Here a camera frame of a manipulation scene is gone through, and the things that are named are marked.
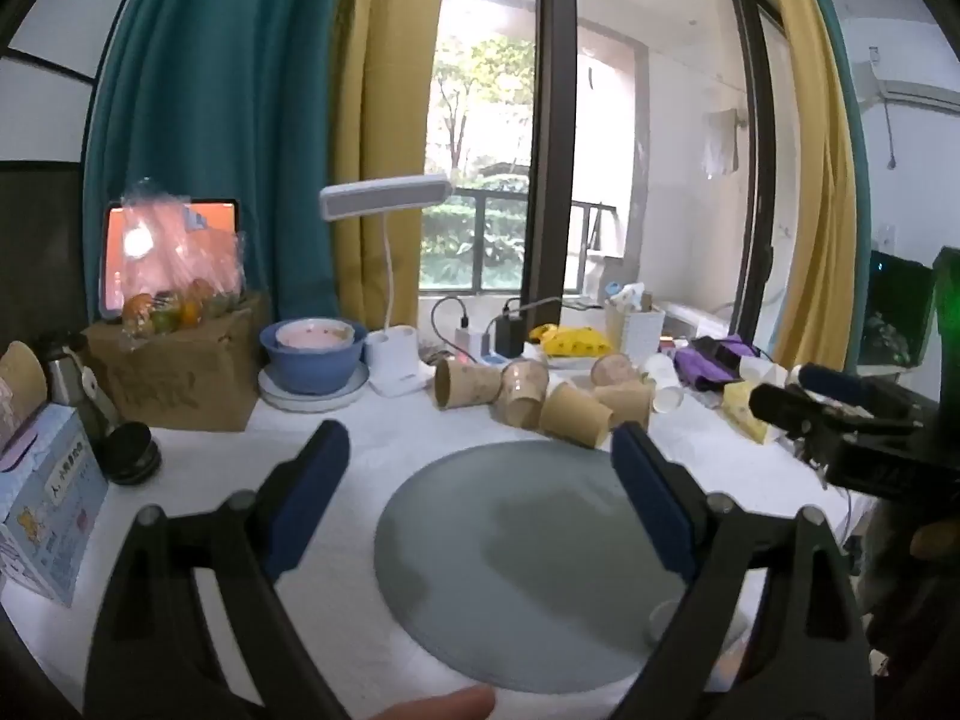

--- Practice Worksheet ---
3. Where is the yellow sponge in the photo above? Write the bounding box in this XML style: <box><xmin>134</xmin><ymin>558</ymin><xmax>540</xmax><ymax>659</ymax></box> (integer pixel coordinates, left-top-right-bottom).
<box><xmin>720</xmin><ymin>380</ymin><xmax>782</xmax><ymax>445</ymax></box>

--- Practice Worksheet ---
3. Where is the balcony railing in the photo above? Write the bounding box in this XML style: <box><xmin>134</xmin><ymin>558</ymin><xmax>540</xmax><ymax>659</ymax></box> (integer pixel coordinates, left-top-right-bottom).
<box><xmin>418</xmin><ymin>191</ymin><xmax>530</xmax><ymax>293</ymax></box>

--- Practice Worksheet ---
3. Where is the steel thermos flask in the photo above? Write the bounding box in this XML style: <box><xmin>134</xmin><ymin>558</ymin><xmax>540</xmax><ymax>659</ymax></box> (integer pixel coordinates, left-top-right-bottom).
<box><xmin>36</xmin><ymin>328</ymin><xmax>122</xmax><ymax>437</ymax></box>

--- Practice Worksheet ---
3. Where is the white plate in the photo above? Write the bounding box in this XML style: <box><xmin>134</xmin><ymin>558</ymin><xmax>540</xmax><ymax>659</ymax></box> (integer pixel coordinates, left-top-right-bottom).
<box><xmin>258</xmin><ymin>362</ymin><xmax>371</xmax><ymax>413</ymax></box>

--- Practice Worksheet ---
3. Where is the teal curtain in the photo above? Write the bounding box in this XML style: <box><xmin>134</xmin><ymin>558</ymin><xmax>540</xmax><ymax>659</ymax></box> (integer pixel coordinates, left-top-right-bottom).
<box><xmin>81</xmin><ymin>0</ymin><xmax>353</xmax><ymax>331</ymax></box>

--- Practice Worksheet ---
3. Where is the white air conditioner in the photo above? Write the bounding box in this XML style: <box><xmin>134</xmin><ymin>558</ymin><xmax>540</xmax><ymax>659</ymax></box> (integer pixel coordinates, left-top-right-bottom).
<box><xmin>850</xmin><ymin>58</ymin><xmax>960</xmax><ymax>112</ymax></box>

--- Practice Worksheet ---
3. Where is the purple cloth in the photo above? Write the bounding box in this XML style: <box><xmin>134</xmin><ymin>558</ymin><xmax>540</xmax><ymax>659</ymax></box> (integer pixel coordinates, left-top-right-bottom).
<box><xmin>673</xmin><ymin>334</ymin><xmax>764</xmax><ymax>392</ymax></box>

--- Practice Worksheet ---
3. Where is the yellow curtain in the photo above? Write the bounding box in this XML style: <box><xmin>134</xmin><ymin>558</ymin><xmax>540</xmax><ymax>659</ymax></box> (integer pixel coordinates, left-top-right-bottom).
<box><xmin>330</xmin><ymin>0</ymin><xmax>452</xmax><ymax>338</ymax></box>
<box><xmin>750</xmin><ymin>0</ymin><xmax>860</xmax><ymax>374</ymax></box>

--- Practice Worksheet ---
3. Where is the plastic bag of fruit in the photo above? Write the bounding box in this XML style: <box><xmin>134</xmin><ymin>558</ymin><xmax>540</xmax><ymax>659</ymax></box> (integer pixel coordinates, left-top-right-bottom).
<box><xmin>111</xmin><ymin>177</ymin><xmax>253</xmax><ymax>351</ymax></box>

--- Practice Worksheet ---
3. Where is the white hanging cloth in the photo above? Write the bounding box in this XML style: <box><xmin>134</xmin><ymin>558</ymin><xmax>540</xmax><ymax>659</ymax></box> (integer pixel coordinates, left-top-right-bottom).
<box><xmin>700</xmin><ymin>108</ymin><xmax>745</xmax><ymax>179</ymax></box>

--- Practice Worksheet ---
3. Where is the person's left hand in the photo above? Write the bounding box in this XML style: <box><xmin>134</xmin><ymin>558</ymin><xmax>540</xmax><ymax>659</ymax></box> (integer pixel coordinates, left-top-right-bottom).
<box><xmin>351</xmin><ymin>685</ymin><xmax>497</xmax><ymax>720</ymax></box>

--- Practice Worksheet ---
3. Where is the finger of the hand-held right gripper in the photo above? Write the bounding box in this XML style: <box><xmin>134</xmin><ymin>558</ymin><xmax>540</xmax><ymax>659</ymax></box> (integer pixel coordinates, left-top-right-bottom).
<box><xmin>795</xmin><ymin>363</ymin><xmax>925</xmax><ymax>422</ymax></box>
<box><xmin>748</xmin><ymin>382</ymin><xmax>852</xmax><ymax>452</ymax></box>

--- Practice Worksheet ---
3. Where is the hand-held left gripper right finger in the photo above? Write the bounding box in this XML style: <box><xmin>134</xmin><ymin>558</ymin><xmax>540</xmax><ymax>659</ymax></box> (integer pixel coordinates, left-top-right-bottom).
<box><xmin>610</xmin><ymin>421</ymin><xmax>875</xmax><ymax>720</ymax></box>

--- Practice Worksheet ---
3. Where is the black charger plug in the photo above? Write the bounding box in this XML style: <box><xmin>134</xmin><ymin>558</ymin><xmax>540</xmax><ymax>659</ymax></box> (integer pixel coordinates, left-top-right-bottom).
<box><xmin>490</xmin><ymin>298</ymin><xmax>530</xmax><ymax>359</ymax></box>

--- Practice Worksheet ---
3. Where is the white pen holder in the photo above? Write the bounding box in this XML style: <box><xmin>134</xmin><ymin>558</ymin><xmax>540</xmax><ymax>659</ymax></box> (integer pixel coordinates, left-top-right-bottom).
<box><xmin>604</xmin><ymin>281</ymin><xmax>666</xmax><ymax>370</ymax></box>

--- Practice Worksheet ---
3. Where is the blue bowl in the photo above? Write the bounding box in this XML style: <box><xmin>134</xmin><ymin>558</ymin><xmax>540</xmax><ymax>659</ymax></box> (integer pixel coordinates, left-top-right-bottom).
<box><xmin>259</xmin><ymin>319</ymin><xmax>369</xmax><ymax>396</ymax></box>

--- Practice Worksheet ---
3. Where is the black round lid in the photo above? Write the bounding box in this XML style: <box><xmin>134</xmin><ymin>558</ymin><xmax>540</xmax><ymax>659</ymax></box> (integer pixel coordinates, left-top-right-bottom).
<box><xmin>103</xmin><ymin>421</ymin><xmax>163</xmax><ymax>486</ymax></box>

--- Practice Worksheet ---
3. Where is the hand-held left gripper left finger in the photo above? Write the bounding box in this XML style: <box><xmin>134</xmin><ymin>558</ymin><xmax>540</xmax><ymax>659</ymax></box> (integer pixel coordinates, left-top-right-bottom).
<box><xmin>82</xmin><ymin>420</ymin><xmax>352</xmax><ymax>720</ymax></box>

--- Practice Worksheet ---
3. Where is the pink bowl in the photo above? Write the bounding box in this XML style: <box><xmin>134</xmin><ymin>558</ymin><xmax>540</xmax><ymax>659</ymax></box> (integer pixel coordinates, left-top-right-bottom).
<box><xmin>274</xmin><ymin>319</ymin><xmax>356</xmax><ymax>353</ymax></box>

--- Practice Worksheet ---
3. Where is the white desk lamp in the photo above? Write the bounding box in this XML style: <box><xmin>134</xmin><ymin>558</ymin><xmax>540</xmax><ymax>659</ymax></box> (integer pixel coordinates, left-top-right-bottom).
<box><xmin>319</xmin><ymin>173</ymin><xmax>452</xmax><ymax>398</ymax></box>

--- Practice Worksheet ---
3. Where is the light blue tissue box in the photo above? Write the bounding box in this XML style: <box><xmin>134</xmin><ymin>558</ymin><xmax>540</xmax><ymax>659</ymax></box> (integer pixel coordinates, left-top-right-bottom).
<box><xmin>0</xmin><ymin>400</ymin><xmax>110</xmax><ymax>609</ymax></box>

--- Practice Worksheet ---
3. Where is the cardboard box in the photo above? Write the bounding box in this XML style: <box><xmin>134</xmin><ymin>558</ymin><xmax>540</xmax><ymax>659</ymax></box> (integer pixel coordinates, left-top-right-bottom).
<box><xmin>78</xmin><ymin>291</ymin><xmax>275</xmax><ymax>433</ymax></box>

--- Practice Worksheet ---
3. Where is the grey round plate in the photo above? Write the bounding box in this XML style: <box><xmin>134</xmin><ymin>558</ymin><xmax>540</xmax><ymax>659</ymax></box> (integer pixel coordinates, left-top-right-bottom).
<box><xmin>373</xmin><ymin>442</ymin><xmax>752</xmax><ymax>695</ymax></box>

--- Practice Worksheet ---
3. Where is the brown paper cup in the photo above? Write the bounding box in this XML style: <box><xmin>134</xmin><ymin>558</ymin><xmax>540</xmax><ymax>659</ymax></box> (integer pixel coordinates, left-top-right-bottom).
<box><xmin>433</xmin><ymin>356</ymin><xmax>503</xmax><ymax>411</ymax></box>
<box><xmin>540</xmin><ymin>382</ymin><xmax>615</xmax><ymax>449</ymax></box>
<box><xmin>491</xmin><ymin>358</ymin><xmax>553</xmax><ymax>430</ymax></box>
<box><xmin>589</xmin><ymin>352</ymin><xmax>640</xmax><ymax>391</ymax></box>
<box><xmin>595</xmin><ymin>379</ymin><xmax>658</xmax><ymax>434</ymax></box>

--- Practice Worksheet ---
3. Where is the dark monitor screen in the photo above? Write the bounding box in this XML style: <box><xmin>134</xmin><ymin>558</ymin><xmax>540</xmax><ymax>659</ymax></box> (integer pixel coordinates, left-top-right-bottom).
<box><xmin>857</xmin><ymin>250</ymin><xmax>939</xmax><ymax>370</ymax></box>

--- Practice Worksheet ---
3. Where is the tablet with orange screen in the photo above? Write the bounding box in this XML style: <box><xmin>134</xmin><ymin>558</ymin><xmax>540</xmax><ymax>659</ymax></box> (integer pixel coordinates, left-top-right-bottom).
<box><xmin>100</xmin><ymin>198</ymin><xmax>242</xmax><ymax>325</ymax></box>

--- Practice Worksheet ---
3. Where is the white paper cup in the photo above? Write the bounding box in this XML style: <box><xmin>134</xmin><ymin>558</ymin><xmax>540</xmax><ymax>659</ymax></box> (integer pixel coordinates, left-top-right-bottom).
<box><xmin>640</xmin><ymin>355</ymin><xmax>685</xmax><ymax>415</ymax></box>

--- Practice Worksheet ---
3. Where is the yellow toy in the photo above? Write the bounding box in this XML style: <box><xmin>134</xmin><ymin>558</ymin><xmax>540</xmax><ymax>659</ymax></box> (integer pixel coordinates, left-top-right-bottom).
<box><xmin>540</xmin><ymin>323</ymin><xmax>609</xmax><ymax>358</ymax></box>

